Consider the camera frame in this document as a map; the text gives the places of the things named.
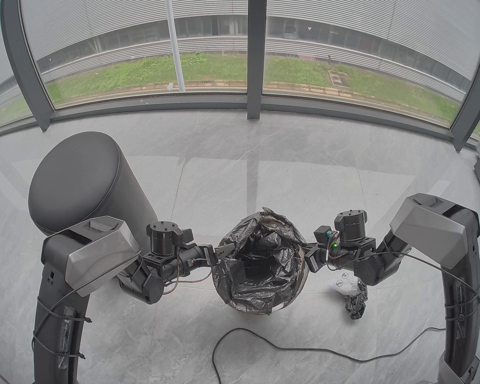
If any black cable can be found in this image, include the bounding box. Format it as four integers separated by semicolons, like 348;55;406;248
375;249;480;301
212;327;447;384
32;257;126;355

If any clear printed wrapper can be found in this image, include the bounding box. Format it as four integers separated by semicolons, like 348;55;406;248
328;277;361;297

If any crumpled black plastic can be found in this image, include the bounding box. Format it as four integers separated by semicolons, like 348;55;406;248
345;281;368;320

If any black plastic bag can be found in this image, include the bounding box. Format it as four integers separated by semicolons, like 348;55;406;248
212;207;310;316

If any dark grey round chair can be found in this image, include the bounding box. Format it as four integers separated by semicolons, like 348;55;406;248
28;131;160;256

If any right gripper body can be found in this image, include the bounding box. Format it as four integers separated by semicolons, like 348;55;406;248
304;244;340;274

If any window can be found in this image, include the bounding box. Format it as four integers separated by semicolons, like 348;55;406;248
0;0;480;151

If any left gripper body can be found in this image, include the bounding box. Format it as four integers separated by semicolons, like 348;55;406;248
176;244;220;274

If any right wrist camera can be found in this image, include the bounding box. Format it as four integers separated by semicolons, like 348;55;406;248
314;225;334;246

